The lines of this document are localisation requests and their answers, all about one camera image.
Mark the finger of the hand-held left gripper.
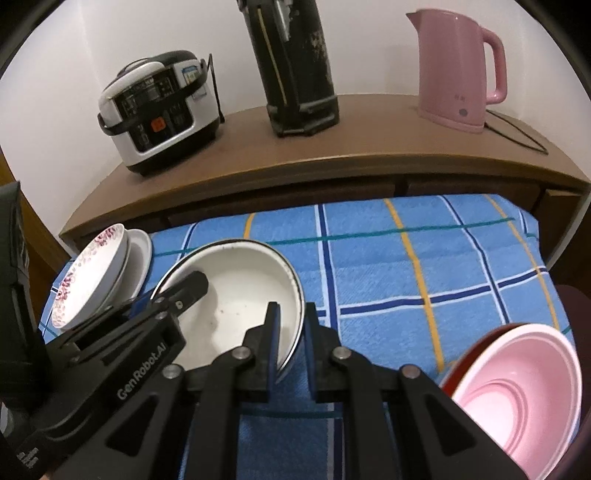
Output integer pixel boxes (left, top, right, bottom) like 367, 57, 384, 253
46, 271, 208, 357

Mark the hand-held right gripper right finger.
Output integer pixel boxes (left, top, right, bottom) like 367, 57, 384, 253
302, 302, 532, 480

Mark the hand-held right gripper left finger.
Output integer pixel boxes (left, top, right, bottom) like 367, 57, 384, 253
51, 301, 281, 480

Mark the white enamel bowl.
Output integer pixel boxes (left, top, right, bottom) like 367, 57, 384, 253
150, 239, 305, 384

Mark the pink floral plate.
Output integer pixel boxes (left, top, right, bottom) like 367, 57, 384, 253
50, 223, 130, 329

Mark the plain white plate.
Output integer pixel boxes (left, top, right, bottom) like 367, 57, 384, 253
108, 228, 153, 308

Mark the blue plaid tablecloth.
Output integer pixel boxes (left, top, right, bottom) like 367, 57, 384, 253
39, 194, 575, 480

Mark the silver black rice cooker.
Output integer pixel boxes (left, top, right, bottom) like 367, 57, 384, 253
97, 50, 227, 178

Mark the red and pink plastic bowl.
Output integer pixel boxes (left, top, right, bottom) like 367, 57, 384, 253
438, 323, 583, 480

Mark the brown wooden cabinet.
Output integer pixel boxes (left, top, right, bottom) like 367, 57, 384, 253
58, 95, 591, 278

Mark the black thermos flask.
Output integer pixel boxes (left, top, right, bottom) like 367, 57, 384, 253
238, 0, 341, 138

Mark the pink electric kettle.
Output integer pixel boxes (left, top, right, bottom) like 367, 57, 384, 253
405, 8, 507, 134

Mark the black kettle cable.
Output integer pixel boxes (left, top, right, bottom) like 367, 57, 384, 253
485, 108, 549, 155

